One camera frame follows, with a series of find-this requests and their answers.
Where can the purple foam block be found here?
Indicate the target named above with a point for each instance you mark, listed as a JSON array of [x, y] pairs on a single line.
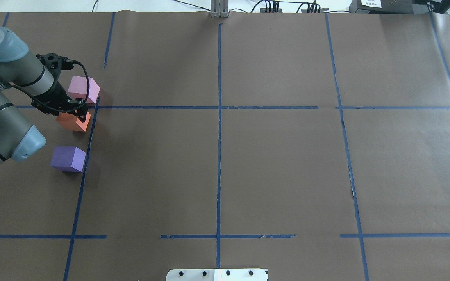
[[69, 159]]

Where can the pink foam block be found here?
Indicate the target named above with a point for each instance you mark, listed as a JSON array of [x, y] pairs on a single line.
[[78, 87]]

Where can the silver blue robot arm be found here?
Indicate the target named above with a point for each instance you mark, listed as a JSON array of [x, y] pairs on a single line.
[[37, 76]]

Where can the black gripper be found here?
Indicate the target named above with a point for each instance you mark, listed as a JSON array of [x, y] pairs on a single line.
[[56, 93]]

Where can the orange foam block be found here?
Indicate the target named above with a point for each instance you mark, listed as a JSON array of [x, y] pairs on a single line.
[[71, 122]]

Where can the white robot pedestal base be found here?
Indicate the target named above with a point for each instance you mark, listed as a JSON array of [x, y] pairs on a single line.
[[230, 274]]

